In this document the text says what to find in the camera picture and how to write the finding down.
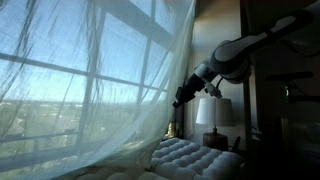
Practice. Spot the dark bar camera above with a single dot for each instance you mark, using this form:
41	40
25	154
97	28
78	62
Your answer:
289	76

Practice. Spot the dark curved object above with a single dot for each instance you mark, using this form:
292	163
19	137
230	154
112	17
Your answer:
236	145

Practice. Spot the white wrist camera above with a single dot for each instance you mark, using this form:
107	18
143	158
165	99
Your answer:
213	90

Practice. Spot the dark balcony railing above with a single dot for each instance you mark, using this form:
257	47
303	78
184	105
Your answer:
33	137

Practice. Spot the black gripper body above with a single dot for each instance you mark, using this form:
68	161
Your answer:
194	87

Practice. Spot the white shade table lamp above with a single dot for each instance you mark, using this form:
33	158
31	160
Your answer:
215	113

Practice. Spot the dark camera stand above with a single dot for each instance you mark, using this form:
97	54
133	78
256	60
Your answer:
300	99

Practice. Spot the dark vertical post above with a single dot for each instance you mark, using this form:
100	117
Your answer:
247	113

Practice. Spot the gold figurine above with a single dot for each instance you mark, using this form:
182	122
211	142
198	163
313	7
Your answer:
170	130

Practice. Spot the dark window frame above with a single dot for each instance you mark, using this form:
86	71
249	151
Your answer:
88	96

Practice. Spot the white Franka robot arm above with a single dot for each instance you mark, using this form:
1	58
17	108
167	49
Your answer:
233	50

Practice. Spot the white sheer curtain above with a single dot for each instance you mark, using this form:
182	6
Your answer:
110	100

